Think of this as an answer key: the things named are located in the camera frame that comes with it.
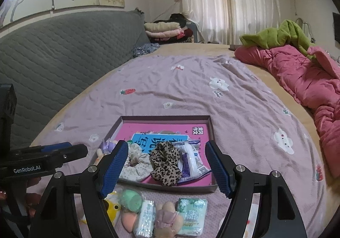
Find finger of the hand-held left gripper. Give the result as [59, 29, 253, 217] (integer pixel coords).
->
[16, 142, 73, 156]
[50, 144, 89, 168]

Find pink book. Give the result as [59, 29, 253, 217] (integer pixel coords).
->
[114, 122, 214, 185]

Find white sheer curtain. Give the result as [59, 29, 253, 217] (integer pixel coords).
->
[178, 0, 282, 44]

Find pale blue tissue pack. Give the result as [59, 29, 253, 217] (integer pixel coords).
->
[133, 199, 157, 238]

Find grey quilted headboard cover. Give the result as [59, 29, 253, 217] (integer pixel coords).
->
[0, 10, 152, 148]

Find beige plush toy pink hat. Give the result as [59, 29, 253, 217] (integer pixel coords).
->
[153, 201, 184, 238]

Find green fleece blanket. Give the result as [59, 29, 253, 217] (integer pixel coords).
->
[239, 20, 316, 58]

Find blue patterned cloth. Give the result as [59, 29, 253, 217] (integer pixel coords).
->
[133, 43, 161, 58]

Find leopard print scrunchie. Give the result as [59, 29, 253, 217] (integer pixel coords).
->
[149, 141, 184, 187]

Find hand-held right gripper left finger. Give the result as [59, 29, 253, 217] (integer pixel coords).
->
[27, 140, 129, 238]

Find green floral tissue pack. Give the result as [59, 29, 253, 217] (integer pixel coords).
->
[175, 197, 208, 237]

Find purple printed bed sheet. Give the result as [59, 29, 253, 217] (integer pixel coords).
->
[29, 55, 330, 238]

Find white purple cartoon packet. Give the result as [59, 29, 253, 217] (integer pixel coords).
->
[174, 140, 211, 184]

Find yellow cartoon packet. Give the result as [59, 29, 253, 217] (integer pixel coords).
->
[79, 191, 123, 228]

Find cream folded blanket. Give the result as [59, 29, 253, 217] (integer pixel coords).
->
[144, 22, 180, 33]

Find dark red clothes pile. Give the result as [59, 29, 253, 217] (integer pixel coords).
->
[151, 28, 196, 44]

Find pink quilt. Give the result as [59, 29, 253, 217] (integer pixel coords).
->
[234, 45, 340, 172]

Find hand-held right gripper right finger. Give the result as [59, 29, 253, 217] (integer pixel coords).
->
[204, 140, 310, 238]

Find black garment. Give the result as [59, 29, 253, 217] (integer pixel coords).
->
[154, 13, 188, 24]

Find small plush purple bow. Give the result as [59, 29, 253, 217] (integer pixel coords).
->
[96, 139, 119, 164]

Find black television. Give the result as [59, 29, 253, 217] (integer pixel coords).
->
[333, 12, 340, 42]

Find peach makeup sponge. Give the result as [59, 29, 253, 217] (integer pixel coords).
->
[121, 211, 139, 228]

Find white floral scrunchie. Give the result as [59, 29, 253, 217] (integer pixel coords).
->
[118, 145, 154, 182]

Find green powder puff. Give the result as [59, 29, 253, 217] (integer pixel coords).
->
[118, 189, 145, 213]

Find dark shallow cardboard box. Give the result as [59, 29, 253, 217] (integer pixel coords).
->
[97, 115, 220, 194]

